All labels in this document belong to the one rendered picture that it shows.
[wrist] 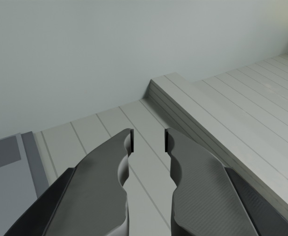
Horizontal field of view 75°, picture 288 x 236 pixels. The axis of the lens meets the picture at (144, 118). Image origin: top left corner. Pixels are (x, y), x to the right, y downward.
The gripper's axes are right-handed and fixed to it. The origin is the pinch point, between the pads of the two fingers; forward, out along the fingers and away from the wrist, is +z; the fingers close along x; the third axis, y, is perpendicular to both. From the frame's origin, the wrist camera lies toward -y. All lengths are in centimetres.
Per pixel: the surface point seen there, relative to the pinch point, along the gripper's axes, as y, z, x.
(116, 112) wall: 65, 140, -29
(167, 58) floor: 24, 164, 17
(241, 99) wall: 71, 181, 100
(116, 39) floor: 5, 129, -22
